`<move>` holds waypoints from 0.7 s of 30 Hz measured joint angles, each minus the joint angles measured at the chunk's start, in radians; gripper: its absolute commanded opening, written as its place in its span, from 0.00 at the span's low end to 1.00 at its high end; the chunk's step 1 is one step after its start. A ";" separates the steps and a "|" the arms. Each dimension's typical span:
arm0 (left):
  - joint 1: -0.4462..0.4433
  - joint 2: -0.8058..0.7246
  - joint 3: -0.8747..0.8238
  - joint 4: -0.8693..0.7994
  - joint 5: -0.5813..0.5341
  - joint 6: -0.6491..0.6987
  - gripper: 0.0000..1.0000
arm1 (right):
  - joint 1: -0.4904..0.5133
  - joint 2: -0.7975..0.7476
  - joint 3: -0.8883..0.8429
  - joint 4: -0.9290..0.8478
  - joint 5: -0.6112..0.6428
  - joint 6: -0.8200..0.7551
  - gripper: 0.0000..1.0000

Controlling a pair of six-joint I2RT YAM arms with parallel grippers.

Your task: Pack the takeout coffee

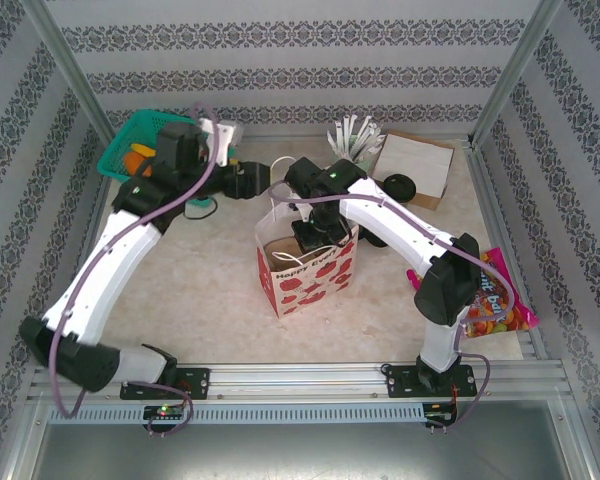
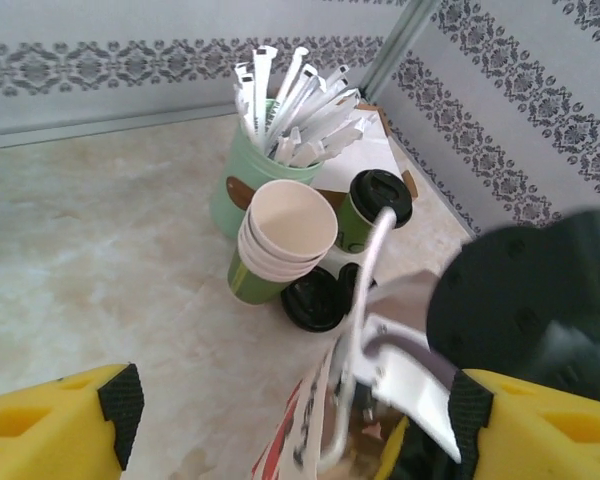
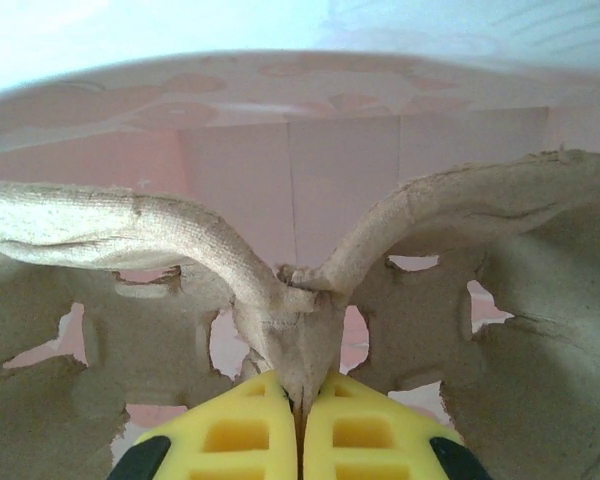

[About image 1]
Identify red white paper bag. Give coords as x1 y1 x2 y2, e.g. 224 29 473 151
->
254 156 361 321

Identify teal plastic basket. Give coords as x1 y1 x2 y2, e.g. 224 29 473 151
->
96 108 241 209

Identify orange mango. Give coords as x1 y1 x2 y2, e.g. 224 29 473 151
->
123 151 155 179

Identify white paper napkins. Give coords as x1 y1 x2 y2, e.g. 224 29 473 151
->
374 133 454 199

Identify colourful candy bag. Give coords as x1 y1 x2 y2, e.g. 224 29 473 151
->
406 247 539 341

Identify grey metal panel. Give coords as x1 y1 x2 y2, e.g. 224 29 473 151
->
27 423 591 480

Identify left small circuit board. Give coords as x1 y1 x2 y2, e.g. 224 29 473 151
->
143 405 187 420

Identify back aluminium frame rail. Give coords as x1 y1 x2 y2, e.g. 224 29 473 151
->
237 133 476 146

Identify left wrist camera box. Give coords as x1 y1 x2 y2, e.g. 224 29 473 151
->
207 119 245 167

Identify left wrist thin black cable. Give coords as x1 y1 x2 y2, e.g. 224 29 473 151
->
183 195 220 221

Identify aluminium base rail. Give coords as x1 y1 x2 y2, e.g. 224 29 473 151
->
27 363 574 401

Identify left aluminium frame post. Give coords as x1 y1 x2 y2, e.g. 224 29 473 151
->
19 0 119 146

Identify aluminium frame post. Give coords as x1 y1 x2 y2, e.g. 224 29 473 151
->
469 0 566 146
19 0 119 146

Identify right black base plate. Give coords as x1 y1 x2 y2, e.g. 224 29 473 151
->
384 364 479 400

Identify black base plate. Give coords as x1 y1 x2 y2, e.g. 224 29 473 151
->
119 367 211 401
384 364 479 400

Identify grey slotted cable duct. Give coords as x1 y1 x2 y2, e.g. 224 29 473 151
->
44 403 551 425

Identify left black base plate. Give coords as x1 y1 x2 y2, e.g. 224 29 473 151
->
119 367 211 401

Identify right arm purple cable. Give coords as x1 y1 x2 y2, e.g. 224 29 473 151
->
268 179 516 434

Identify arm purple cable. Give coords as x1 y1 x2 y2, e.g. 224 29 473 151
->
268 179 516 434
49 102 220 439

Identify right aluminium frame post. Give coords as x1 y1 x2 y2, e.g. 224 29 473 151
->
469 0 566 146

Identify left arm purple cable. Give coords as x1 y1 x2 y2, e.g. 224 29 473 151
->
49 102 220 439

